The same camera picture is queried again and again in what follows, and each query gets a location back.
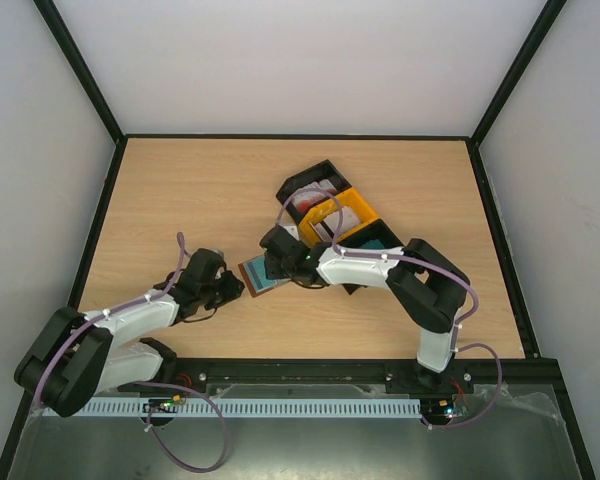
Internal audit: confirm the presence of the teal card stack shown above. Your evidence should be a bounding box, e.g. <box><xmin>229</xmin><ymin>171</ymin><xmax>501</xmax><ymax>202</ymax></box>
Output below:
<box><xmin>360</xmin><ymin>239</ymin><xmax>385</xmax><ymax>250</ymax></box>

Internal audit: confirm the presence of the yellow middle tray compartment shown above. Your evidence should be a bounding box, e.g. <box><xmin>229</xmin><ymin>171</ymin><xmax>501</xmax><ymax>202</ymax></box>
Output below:
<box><xmin>298</xmin><ymin>188</ymin><xmax>379</xmax><ymax>245</ymax></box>

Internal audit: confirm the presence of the black metal cage frame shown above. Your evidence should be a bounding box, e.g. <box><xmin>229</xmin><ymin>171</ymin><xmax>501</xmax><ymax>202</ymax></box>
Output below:
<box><xmin>0</xmin><ymin>1</ymin><xmax>595</xmax><ymax>479</ymax></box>

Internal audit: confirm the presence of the light blue slotted cable duct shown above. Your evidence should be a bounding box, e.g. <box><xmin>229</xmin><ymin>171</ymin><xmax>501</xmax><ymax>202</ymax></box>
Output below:
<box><xmin>77</xmin><ymin>396</ymin><xmax>422</xmax><ymax>418</ymax></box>

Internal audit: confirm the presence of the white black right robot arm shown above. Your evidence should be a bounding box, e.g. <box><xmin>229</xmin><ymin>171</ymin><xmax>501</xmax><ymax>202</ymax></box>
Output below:
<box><xmin>260</xmin><ymin>225</ymin><xmax>477</xmax><ymax>392</ymax></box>

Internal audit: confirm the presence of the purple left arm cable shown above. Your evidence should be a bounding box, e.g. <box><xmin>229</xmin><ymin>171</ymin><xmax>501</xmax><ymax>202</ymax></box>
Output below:
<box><xmin>33</xmin><ymin>231</ymin><xmax>229</xmax><ymax>472</ymax></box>

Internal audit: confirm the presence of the black tray compartment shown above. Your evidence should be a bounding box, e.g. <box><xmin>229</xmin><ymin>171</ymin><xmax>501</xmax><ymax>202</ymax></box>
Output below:
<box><xmin>276</xmin><ymin>160</ymin><xmax>351</xmax><ymax>225</ymax></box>
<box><xmin>337</xmin><ymin>218</ymin><xmax>410</xmax><ymax>296</ymax></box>

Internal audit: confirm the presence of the black right tray compartment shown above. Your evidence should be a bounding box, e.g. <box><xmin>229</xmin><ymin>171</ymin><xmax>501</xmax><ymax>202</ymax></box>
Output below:
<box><xmin>337</xmin><ymin>218</ymin><xmax>410</xmax><ymax>296</ymax></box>

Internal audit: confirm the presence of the teal credit card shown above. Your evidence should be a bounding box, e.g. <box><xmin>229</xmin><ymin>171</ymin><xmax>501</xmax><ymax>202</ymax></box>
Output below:
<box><xmin>246</xmin><ymin>255</ymin><xmax>279</xmax><ymax>293</ymax></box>

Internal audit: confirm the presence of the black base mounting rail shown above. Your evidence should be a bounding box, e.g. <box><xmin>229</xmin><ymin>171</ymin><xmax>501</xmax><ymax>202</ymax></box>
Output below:
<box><xmin>117</xmin><ymin>357</ymin><xmax>476</xmax><ymax>396</ymax></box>

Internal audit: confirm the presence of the brown leather card holder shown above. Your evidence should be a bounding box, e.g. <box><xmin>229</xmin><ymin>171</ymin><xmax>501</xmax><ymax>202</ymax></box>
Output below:
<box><xmin>238</xmin><ymin>255</ymin><xmax>290</xmax><ymax>298</ymax></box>

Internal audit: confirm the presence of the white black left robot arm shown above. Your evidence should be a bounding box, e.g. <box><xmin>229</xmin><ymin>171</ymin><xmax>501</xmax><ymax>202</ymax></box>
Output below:
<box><xmin>14</xmin><ymin>248</ymin><xmax>244</xmax><ymax>417</ymax></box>

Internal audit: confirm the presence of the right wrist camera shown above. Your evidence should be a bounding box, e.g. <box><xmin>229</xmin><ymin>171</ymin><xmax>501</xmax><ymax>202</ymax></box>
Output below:
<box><xmin>282</xmin><ymin>224</ymin><xmax>300</xmax><ymax>240</ymax></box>

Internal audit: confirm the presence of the red white card stack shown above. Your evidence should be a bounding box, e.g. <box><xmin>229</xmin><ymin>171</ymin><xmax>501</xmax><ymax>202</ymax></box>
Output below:
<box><xmin>291</xmin><ymin>179</ymin><xmax>337</xmax><ymax>213</ymax></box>

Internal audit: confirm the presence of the black left tray compartment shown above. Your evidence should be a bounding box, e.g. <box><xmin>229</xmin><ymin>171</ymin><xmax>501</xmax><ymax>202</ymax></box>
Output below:
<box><xmin>276</xmin><ymin>160</ymin><xmax>351</xmax><ymax>225</ymax></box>

